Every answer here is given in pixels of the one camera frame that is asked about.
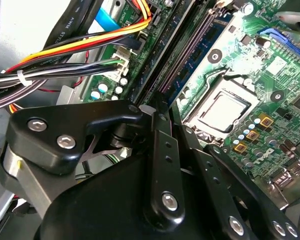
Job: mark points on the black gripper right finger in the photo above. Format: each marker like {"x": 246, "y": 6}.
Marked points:
{"x": 215, "y": 180}

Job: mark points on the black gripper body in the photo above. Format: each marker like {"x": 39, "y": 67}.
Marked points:
{"x": 102, "y": 212}

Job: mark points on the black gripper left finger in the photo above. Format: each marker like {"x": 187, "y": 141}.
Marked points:
{"x": 65, "y": 117}

